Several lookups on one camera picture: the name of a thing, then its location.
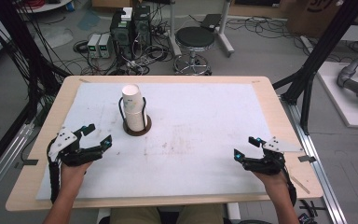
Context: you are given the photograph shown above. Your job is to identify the black round stool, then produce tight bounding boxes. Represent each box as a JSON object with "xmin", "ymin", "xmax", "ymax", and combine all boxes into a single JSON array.
[{"xmin": 172, "ymin": 25, "xmax": 216, "ymax": 77}]

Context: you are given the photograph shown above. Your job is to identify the black wire cup holder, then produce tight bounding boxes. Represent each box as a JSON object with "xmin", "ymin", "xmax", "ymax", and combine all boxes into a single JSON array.
[{"xmin": 117, "ymin": 95, "xmax": 153, "ymax": 137}]

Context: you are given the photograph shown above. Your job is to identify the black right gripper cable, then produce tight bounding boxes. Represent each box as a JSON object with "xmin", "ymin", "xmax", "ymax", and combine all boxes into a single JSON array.
[{"xmin": 280, "ymin": 161, "xmax": 298, "ymax": 207}]

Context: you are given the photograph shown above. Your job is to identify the aluminium floor rail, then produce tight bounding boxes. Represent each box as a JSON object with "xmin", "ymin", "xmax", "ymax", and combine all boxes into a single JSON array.
[
  {"xmin": 0, "ymin": 121, "xmax": 35, "ymax": 208},
  {"xmin": 280, "ymin": 95, "xmax": 350, "ymax": 224}
]

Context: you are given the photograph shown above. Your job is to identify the person's right hand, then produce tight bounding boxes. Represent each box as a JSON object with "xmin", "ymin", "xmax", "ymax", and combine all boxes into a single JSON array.
[{"xmin": 254, "ymin": 172, "xmax": 290, "ymax": 196}]

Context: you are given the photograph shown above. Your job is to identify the thin wooden stick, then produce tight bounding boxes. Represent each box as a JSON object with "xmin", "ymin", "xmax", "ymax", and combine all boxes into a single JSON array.
[{"xmin": 290, "ymin": 175, "xmax": 311, "ymax": 195}]

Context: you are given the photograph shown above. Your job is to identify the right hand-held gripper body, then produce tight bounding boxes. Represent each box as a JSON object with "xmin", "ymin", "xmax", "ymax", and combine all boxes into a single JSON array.
[{"xmin": 242, "ymin": 136, "xmax": 305, "ymax": 175}]

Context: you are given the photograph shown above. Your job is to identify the brown cardboard box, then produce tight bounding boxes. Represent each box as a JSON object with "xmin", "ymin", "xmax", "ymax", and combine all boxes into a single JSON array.
[{"xmin": 286, "ymin": 0, "xmax": 345, "ymax": 39}]

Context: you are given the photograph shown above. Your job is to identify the person's khaki trousers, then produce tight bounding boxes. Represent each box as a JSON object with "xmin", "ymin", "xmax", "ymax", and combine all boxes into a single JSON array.
[{"xmin": 109, "ymin": 204, "xmax": 226, "ymax": 224}]

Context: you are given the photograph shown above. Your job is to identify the tangle of black floor cables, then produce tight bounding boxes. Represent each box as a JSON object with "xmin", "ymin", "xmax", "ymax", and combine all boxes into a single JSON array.
[{"xmin": 72, "ymin": 31, "xmax": 175, "ymax": 77}]

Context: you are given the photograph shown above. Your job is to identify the white table mat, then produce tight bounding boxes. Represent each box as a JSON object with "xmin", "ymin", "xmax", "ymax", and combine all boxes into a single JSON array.
[{"xmin": 34, "ymin": 81, "xmax": 273, "ymax": 201}]

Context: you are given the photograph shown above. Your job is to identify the red coiled cable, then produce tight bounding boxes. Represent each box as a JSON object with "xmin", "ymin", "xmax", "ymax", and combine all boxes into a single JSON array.
[{"xmin": 23, "ymin": 0, "xmax": 47, "ymax": 9}]

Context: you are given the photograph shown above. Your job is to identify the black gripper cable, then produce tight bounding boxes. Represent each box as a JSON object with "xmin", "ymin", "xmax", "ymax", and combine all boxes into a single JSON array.
[
  {"xmin": 46, "ymin": 146, "xmax": 62, "ymax": 204},
  {"xmin": 280, "ymin": 161, "xmax": 298, "ymax": 207}
]

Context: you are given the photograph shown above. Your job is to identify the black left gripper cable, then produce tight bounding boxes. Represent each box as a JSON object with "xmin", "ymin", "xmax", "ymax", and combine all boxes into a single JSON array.
[{"xmin": 46, "ymin": 146, "xmax": 62, "ymax": 204}]

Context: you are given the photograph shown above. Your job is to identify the white round table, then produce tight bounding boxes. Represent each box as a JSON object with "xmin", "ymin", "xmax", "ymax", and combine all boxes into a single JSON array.
[{"xmin": 16, "ymin": 0, "xmax": 73, "ymax": 14}]

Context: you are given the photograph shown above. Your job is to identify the stack of white paper cups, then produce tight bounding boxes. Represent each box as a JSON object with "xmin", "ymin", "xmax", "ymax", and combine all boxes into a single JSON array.
[{"xmin": 120, "ymin": 83, "xmax": 147, "ymax": 133}]

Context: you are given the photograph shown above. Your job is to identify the person's left hand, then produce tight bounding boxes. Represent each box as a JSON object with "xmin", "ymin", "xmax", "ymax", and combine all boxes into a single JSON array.
[{"xmin": 60, "ymin": 161, "xmax": 93, "ymax": 189}]

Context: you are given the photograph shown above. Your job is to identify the black computer tower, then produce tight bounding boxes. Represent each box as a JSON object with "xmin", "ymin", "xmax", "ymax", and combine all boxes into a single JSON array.
[
  {"xmin": 109, "ymin": 10, "xmax": 135, "ymax": 61},
  {"xmin": 132, "ymin": 5, "xmax": 152, "ymax": 54}
]

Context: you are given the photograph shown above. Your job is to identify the black metal frame post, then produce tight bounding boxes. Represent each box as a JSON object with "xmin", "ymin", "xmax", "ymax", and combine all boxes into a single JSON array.
[
  {"xmin": 272, "ymin": 0, "xmax": 358, "ymax": 135},
  {"xmin": 0, "ymin": 0, "xmax": 63, "ymax": 127}
]

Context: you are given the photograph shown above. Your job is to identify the white box on computer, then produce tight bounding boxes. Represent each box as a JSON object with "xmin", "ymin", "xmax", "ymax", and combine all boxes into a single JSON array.
[{"xmin": 120, "ymin": 7, "xmax": 134, "ymax": 22}]

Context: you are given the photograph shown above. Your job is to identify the white floor platform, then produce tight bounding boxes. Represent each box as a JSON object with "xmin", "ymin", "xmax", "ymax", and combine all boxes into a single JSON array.
[{"xmin": 316, "ymin": 61, "xmax": 358, "ymax": 129}]

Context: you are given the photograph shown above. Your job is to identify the grey power supply unit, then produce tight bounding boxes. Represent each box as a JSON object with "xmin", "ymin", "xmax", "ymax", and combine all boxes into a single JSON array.
[
  {"xmin": 98, "ymin": 33, "xmax": 114, "ymax": 59},
  {"xmin": 86, "ymin": 33, "xmax": 103, "ymax": 59}
]

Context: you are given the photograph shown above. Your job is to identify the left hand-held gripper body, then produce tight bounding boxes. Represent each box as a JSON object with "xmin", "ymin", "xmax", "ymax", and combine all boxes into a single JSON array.
[{"xmin": 47, "ymin": 126, "xmax": 105, "ymax": 167}]

